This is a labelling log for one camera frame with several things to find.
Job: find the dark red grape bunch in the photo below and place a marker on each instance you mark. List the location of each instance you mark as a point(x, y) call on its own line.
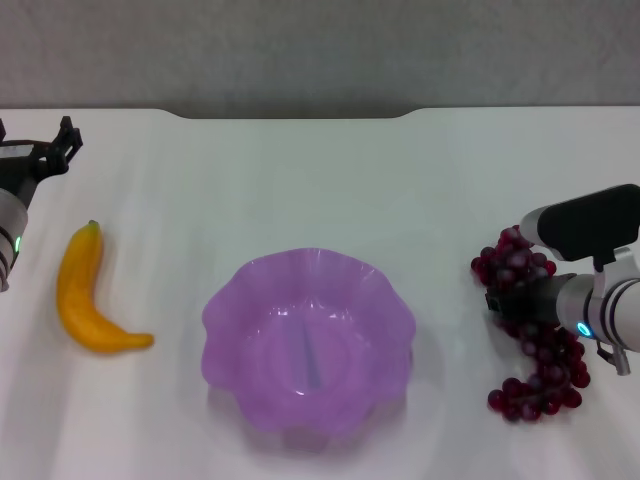
point(550, 375)

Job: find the black white wrist camera box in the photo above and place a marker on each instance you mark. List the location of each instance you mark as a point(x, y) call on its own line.
point(585, 220)

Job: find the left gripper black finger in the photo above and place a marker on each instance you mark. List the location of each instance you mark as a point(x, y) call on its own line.
point(2, 132)
point(62, 147)

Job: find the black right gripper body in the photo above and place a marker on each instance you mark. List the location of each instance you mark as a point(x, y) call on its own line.
point(530, 300)

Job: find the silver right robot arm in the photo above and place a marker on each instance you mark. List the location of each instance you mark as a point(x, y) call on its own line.
point(620, 310)

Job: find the purple translucent scalloped bowl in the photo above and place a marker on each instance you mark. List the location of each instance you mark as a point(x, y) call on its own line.
point(310, 350)

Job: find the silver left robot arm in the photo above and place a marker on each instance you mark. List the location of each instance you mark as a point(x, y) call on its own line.
point(10, 215)

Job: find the yellow toy banana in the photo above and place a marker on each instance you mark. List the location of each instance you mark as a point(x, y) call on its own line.
point(75, 300)

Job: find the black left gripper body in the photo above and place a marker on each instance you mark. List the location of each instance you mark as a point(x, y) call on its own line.
point(15, 170)

